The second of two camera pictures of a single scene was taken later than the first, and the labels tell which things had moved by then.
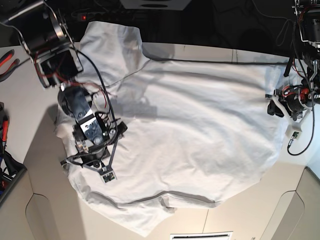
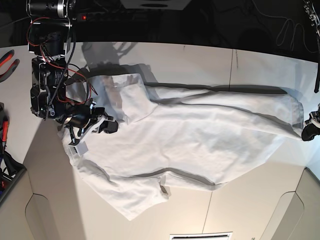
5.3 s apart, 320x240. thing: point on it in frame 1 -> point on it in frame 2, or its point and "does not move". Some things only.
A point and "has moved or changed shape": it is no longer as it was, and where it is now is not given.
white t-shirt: [198, 133] has moved or changed shape
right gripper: [297, 98] -> [310, 131]
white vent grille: [222, 235] does not move
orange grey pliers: [3, 58] does not move
